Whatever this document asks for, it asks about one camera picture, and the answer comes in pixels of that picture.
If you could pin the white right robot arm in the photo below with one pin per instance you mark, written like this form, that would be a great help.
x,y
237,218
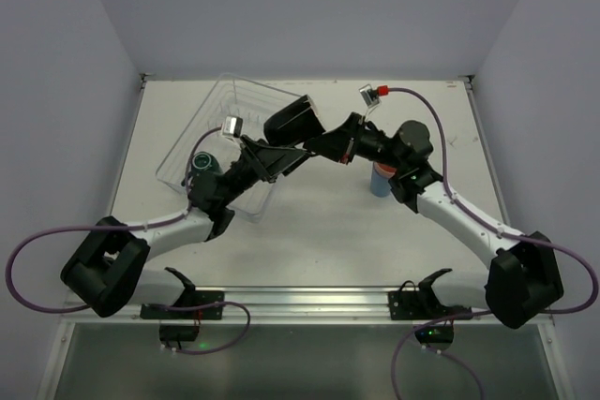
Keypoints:
x,y
523,278

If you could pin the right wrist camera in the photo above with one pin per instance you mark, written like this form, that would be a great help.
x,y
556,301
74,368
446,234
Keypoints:
x,y
370,96

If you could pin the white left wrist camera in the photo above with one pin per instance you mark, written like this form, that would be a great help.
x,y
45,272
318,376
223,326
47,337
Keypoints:
x,y
232,127

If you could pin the clear plastic dish rack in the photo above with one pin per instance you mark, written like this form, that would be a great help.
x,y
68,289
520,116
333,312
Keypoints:
x,y
252,101

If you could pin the black mug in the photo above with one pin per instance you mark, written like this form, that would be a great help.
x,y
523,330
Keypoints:
x,y
294,124

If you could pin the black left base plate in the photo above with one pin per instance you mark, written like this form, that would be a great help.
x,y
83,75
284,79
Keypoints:
x,y
192,305

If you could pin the pink plastic cup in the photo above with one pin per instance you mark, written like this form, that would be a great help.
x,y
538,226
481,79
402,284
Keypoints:
x,y
384,171

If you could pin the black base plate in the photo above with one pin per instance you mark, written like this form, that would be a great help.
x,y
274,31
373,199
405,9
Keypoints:
x,y
192,305
417,302

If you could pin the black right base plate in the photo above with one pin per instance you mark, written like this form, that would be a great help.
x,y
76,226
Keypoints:
x,y
417,302

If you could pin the dark green mug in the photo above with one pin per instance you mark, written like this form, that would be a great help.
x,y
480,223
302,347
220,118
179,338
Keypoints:
x,y
200,162

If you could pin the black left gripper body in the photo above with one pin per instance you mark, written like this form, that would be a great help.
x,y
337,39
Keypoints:
x,y
253,156

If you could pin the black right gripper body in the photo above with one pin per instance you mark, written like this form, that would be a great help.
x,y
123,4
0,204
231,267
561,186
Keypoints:
x,y
352,139

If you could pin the blue plastic cup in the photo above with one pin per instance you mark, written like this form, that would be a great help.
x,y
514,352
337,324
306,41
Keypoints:
x,y
379,186

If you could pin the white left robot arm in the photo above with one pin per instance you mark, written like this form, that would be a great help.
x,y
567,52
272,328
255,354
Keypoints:
x,y
108,270

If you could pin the aluminium mounting rail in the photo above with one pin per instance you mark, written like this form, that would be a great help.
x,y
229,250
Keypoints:
x,y
277,306

